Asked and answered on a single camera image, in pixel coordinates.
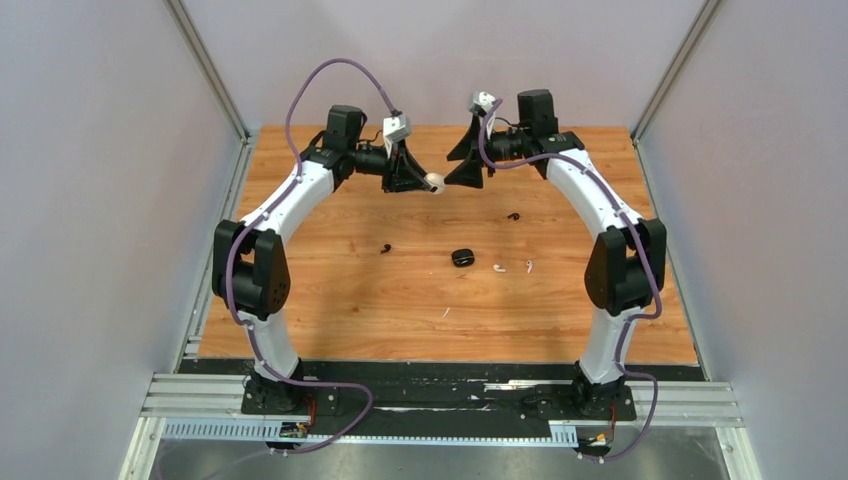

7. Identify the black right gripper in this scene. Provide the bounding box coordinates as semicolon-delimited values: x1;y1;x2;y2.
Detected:
446;114;532;187

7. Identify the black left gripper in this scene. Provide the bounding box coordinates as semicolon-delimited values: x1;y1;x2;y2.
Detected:
346;138;429;194

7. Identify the black earbud charging case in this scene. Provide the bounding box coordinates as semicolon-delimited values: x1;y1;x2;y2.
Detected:
451;248;475;268

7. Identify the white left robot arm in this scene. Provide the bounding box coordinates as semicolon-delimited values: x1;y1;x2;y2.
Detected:
212;105;444;413

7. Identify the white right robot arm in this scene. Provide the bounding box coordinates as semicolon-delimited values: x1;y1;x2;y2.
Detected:
445;89;667;418

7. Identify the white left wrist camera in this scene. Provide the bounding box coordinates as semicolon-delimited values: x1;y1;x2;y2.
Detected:
382;113;412;158

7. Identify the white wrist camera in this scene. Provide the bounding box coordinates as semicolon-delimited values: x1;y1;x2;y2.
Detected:
382;113;412;158
468;91;498;117

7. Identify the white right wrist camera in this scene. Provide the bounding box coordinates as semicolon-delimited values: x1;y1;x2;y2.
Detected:
468;91;498;117

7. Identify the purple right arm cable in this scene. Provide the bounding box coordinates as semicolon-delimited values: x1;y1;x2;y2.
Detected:
478;97;664;464

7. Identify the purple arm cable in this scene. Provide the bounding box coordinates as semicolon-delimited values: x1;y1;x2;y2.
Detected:
478;97;664;464
223;58;404;457

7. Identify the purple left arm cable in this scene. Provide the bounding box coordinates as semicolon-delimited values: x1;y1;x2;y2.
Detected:
223;58;404;457

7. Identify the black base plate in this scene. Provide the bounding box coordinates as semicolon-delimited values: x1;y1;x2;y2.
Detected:
177;358;707;439

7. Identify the left aluminium frame post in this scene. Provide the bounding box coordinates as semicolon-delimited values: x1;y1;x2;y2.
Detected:
163;0;251;143

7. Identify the aluminium frame post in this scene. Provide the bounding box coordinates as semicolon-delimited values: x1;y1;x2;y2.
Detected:
630;0;724;146
163;0;251;143

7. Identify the right aluminium frame post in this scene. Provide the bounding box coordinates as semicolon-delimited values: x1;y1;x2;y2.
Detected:
630;0;724;146

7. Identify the white slotted cable duct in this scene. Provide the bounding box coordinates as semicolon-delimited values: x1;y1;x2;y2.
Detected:
160;422;579;448

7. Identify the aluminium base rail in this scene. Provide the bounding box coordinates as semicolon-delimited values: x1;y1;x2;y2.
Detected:
141;374;744;428

